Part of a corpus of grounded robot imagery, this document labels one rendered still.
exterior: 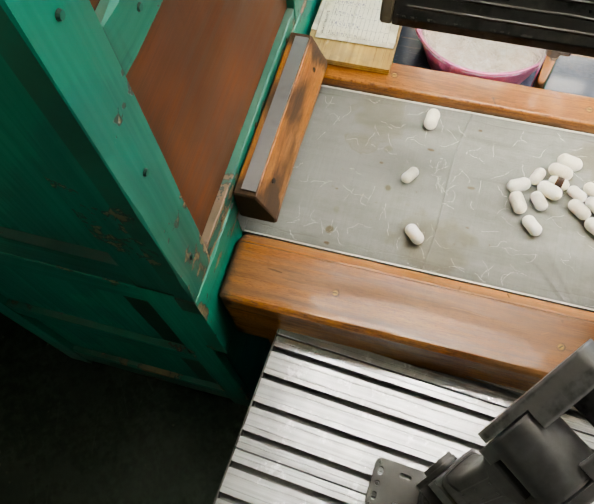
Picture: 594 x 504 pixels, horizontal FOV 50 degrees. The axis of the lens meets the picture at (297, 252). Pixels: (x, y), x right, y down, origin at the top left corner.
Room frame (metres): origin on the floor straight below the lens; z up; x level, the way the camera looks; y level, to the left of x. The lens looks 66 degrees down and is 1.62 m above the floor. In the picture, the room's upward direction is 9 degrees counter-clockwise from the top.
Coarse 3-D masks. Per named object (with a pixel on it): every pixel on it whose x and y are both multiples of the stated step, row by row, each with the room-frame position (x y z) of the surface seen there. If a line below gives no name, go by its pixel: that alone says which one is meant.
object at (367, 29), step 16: (336, 0) 0.84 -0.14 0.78; (352, 0) 0.84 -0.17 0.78; (368, 0) 0.83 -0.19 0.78; (320, 16) 0.81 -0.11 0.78; (336, 16) 0.81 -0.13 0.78; (352, 16) 0.80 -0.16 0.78; (368, 16) 0.80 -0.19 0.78; (320, 32) 0.78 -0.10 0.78; (336, 32) 0.77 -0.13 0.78; (352, 32) 0.77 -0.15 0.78; (368, 32) 0.76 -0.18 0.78; (384, 32) 0.76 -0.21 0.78
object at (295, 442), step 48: (288, 336) 0.29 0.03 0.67; (288, 384) 0.22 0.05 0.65; (336, 384) 0.20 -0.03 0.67; (384, 384) 0.19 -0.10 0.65; (432, 384) 0.18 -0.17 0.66; (480, 384) 0.17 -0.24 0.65; (240, 432) 0.15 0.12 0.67; (288, 432) 0.14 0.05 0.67; (336, 432) 0.13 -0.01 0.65; (384, 432) 0.12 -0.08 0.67; (432, 432) 0.11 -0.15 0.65; (576, 432) 0.08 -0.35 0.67; (240, 480) 0.09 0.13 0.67; (288, 480) 0.08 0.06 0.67; (336, 480) 0.07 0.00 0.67
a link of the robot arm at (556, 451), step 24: (504, 432) 0.05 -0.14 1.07; (528, 432) 0.05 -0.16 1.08; (552, 432) 0.05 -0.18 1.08; (480, 456) 0.05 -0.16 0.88; (504, 456) 0.04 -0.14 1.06; (528, 456) 0.03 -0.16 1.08; (552, 456) 0.03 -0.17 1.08; (576, 456) 0.03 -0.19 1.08; (456, 480) 0.03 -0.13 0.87; (480, 480) 0.03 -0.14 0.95; (504, 480) 0.02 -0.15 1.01; (528, 480) 0.02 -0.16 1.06; (552, 480) 0.01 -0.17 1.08; (576, 480) 0.01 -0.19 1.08
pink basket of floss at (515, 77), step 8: (416, 32) 0.76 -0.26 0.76; (424, 40) 0.73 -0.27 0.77; (424, 48) 0.75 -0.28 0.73; (432, 56) 0.72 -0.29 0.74; (440, 56) 0.69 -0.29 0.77; (432, 64) 0.73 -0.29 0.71; (440, 64) 0.70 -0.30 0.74; (448, 64) 0.68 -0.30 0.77; (456, 64) 0.67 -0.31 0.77; (536, 64) 0.65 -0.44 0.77; (456, 72) 0.68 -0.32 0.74; (464, 72) 0.66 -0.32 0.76; (472, 72) 0.65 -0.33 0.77; (480, 72) 0.65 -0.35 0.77; (488, 72) 0.65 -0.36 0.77; (504, 72) 0.64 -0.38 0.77; (512, 72) 0.64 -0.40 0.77; (520, 72) 0.64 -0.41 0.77; (528, 72) 0.65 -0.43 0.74; (496, 80) 0.65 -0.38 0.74; (504, 80) 0.65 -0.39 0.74; (512, 80) 0.65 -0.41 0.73; (520, 80) 0.66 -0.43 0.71
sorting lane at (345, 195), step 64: (320, 128) 0.61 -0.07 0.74; (384, 128) 0.59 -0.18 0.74; (448, 128) 0.57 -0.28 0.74; (512, 128) 0.55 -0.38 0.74; (320, 192) 0.49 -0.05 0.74; (384, 192) 0.47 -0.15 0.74; (448, 192) 0.45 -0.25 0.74; (384, 256) 0.36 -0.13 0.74; (448, 256) 0.35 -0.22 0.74; (512, 256) 0.33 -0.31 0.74; (576, 256) 0.32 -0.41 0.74
